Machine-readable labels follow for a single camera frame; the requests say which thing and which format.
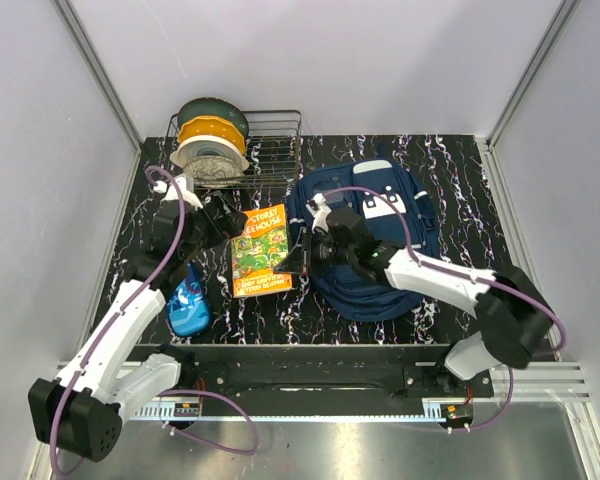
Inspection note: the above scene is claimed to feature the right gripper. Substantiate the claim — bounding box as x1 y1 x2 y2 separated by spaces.
277 227 356 276

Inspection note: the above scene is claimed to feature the orange treehouse book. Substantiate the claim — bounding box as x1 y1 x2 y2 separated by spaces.
231 204 292 298

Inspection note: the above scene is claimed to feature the navy blue student backpack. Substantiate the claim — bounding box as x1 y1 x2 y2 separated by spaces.
284 144 436 324

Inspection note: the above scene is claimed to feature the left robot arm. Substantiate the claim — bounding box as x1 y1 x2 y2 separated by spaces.
28 192 247 462

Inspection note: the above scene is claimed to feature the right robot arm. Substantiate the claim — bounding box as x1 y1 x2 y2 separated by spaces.
274 207 560 397

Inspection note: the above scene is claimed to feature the grey speckled plate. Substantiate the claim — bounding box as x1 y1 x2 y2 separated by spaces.
183 155 243 189

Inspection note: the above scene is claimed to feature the white plate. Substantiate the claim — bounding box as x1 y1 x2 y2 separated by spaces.
170 135 249 172

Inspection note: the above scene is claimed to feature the blue dinosaur pencil case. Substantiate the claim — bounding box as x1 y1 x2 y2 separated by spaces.
167 262 211 338

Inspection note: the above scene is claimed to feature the yellow plate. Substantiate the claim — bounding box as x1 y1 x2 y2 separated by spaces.
178 115 246 153

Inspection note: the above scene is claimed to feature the dark green plate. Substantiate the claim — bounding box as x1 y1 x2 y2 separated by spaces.
177 97 249 137

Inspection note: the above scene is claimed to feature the wire dish rack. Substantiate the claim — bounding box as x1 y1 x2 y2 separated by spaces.
161 109 303 191

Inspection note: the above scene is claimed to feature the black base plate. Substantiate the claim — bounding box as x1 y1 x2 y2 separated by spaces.
176 345 494 422

